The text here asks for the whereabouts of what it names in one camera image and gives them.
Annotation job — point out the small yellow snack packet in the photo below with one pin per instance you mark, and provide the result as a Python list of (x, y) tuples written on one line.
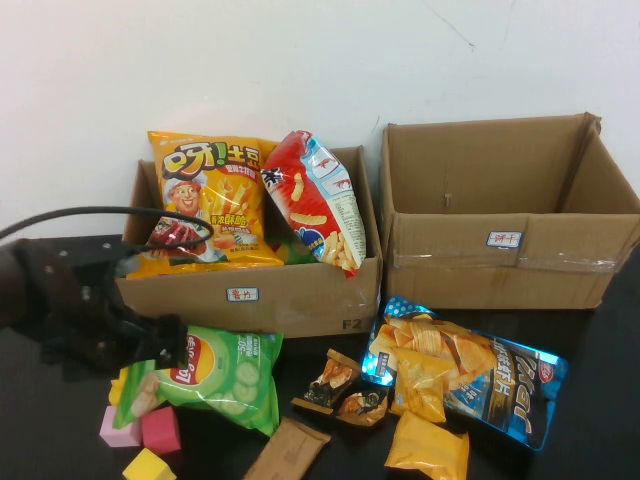
[(425, 450), (420, 390)]

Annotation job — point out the light pink foam cube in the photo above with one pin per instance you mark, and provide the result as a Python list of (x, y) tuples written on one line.
[(115, 427)]

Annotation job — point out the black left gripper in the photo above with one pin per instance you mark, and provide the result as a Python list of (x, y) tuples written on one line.
[(95, 330)]

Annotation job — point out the empty cardboard box, biscuit label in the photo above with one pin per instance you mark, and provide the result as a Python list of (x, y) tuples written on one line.
[(450, 280)]

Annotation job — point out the cardboard box marked F2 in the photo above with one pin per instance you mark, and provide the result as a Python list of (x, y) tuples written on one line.
[(300, 300)]

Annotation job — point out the red prawn cracker bag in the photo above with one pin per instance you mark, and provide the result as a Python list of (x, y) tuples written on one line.
[(310, 200)]

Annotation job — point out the yellow rubber duck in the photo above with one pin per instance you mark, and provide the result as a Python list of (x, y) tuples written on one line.
[(118, 387)]

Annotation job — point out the brown paper packet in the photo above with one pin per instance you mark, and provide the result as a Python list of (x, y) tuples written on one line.
[(285, 450)]

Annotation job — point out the green yellow snack bag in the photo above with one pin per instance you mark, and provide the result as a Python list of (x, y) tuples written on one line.
[(295, 252)]

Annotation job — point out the dark pink foam cube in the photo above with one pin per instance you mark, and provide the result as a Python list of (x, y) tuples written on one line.
[(160, 430)]

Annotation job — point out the orange potato fries bag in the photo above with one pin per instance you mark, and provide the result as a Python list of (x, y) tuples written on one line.
[(200, 165)]

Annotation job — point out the blue prawn chips bag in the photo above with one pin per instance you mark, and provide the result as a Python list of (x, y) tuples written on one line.
[(515, 400)]

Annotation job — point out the green Lay's chips bag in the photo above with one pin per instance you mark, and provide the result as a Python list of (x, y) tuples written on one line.
[(235, 380)]

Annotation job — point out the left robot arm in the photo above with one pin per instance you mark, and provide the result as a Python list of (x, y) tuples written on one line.
[(30, 280)]

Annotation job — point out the yellow foam cube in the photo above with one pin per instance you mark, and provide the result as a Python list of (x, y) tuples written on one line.
[(147, 465)]

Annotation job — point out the small black brown snack packet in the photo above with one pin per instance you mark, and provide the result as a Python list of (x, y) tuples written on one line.
[(325, 385), (360, 407)]

